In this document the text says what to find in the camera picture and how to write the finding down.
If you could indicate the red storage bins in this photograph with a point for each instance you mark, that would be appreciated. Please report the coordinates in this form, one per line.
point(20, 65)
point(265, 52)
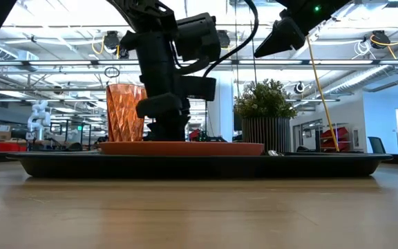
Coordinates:
point(12, 147)

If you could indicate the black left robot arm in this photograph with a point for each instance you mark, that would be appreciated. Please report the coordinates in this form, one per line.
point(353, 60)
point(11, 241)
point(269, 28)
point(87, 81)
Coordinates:
point(154, 52)

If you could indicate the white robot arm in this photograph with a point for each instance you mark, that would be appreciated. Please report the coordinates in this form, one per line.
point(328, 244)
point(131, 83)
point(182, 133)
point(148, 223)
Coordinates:
point(39, 117)

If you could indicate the white building column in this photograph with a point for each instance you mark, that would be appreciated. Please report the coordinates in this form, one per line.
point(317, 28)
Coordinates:
point(225, 114)

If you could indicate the black rectangular tray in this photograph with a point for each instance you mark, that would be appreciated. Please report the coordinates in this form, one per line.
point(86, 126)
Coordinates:
point(185, 167)

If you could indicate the potted plant in ribbed pot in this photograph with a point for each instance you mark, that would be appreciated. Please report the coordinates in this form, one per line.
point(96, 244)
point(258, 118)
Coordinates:
point(264, 100)

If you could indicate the white ventilation duct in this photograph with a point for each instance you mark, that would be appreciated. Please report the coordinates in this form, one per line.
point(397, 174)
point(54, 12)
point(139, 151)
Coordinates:
point(375, 72)

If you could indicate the long ceiling light bar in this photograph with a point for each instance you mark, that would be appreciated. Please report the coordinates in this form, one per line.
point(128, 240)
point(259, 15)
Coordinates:
point(64, 62)

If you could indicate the orange plate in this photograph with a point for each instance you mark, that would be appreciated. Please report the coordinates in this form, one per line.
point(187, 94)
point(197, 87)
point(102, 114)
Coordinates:
point(185, 148)

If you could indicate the tall black metal frame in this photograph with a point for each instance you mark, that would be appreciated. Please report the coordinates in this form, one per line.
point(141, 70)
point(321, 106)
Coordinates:
point(206, 121)

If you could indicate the orange faceted plastic cup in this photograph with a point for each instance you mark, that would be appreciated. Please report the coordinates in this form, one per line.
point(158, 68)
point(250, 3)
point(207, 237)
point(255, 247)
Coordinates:
point(123, 110)

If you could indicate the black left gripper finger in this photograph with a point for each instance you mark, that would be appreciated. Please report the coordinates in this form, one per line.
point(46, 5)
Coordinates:
point(175, 129)

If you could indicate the small red object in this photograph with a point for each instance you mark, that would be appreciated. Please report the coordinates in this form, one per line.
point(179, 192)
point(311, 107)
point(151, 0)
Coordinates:
point(195, 134)

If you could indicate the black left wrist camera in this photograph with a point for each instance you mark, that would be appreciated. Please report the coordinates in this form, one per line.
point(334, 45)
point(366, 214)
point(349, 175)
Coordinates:
point(199, 88)

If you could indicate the dark office chair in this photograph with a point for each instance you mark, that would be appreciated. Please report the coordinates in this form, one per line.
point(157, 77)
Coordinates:
point(377, 145)

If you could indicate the black frame workcell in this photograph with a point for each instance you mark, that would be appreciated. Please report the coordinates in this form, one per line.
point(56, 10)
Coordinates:
point(71, 124)

